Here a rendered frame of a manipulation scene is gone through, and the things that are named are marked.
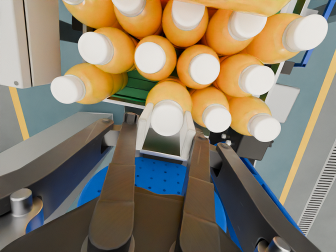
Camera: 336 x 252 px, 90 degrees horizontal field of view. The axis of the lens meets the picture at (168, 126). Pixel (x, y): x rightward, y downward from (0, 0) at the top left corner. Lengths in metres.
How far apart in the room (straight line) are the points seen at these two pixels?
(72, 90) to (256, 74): 0.25
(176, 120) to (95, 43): 0.14
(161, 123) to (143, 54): 0.10
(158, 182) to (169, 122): 0.22
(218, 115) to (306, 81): 1.47
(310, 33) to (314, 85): 1.46
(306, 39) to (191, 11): 0.15
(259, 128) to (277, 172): 1.66
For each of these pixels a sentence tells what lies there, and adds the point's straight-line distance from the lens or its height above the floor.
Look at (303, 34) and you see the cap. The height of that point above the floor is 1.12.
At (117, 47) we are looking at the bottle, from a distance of 0.28.
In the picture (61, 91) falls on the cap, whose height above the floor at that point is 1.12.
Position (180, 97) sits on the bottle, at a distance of 0.23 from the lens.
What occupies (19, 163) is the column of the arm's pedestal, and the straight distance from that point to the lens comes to 0.98.
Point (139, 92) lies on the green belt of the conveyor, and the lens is 0.47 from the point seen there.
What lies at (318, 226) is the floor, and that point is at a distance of 2.66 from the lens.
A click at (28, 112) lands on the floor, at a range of 1.89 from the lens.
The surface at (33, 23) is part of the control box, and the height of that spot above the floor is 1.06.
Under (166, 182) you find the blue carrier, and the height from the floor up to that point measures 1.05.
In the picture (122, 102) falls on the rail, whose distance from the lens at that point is 0.41.
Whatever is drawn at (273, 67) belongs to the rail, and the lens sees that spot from 0.45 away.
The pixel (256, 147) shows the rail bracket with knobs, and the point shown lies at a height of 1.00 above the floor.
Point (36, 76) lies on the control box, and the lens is 0.37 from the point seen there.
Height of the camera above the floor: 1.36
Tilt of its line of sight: 69 degrees down
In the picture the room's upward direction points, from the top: 174 degrees counter-clockwise
